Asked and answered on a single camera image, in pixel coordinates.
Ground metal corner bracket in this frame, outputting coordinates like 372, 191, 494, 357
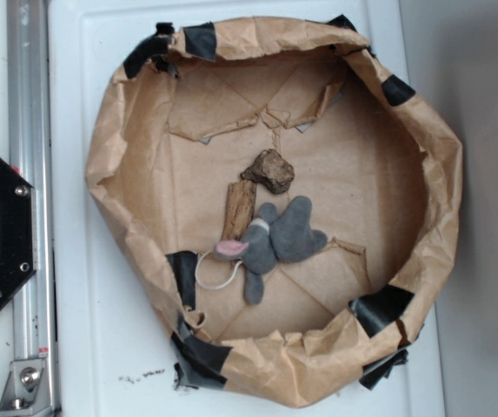
0, 358, 60, 417

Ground aluminium extrusion rail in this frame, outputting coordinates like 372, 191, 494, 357
6, 0, 58, 361

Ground brown paper bin liner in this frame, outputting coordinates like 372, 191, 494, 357
85, 17, 462, 407

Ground brown wood stick piece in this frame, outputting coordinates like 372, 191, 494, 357
222, 180, 257, 240

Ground gray plush animal toy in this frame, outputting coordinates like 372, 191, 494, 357
212, 195, 328, 305

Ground brown rock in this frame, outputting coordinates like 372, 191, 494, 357
241, 149, 295, 195

